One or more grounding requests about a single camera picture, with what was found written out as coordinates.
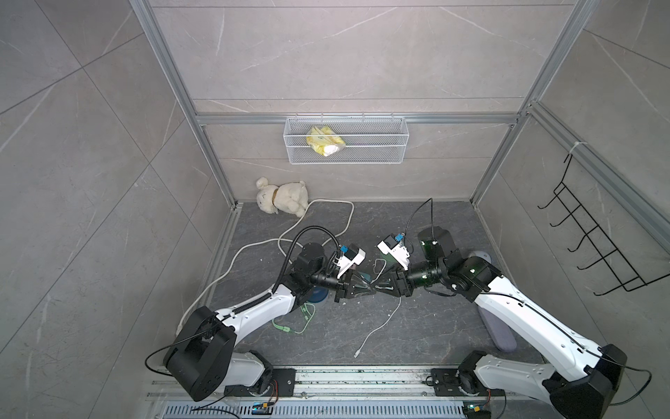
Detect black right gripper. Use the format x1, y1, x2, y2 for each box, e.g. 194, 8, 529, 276
368, 261, 443, 298

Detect thin white USB cable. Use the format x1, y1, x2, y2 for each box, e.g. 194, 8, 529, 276
353, 257, 403, 359

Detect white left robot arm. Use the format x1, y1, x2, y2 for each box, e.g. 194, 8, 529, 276
159, 243, 371, 402

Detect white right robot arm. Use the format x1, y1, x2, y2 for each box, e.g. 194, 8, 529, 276
375, 225, 629, 418

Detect grey round alarm clock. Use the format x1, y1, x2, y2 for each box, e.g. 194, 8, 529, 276
468, 251, 492, 264

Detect cream plush toy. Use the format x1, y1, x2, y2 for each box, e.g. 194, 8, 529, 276
256, 177, 309, 218

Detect yellow crumpled bag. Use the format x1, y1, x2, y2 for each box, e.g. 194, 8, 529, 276
305, 126, 347, 157

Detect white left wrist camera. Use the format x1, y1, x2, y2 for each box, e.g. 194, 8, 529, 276
337, 244, 366, 279

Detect green charging cable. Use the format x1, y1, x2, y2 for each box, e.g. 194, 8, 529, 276
271, 302, 318, 335

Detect thick white power cord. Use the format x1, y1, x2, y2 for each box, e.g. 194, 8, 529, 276
174, 197, 356, 336

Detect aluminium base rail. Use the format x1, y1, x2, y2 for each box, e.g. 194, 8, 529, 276
138, 365, 559, 418

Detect white wire mesh basket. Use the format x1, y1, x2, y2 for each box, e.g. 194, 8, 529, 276
283, 116, 409, 165

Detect black wall hook rack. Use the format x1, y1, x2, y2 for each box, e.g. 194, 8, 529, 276
537, 154, 669, 297

